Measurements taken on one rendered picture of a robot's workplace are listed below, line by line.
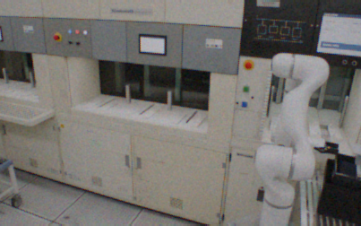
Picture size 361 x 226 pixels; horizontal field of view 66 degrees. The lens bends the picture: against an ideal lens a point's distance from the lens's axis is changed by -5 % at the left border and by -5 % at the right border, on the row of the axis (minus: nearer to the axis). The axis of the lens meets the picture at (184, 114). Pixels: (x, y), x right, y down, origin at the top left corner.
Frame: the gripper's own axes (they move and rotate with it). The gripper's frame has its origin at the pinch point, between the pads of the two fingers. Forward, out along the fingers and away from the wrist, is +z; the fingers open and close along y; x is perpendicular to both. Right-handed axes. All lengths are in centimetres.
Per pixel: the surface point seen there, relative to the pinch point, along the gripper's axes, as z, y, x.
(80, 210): -176, 9, -107
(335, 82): -3, -124, 7
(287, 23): -36, -27, 55
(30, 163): -251, 1, -89
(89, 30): -167, -8, 43
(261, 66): -48, -27, 29
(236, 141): -57, -26, -22
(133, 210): -137, -16, -106
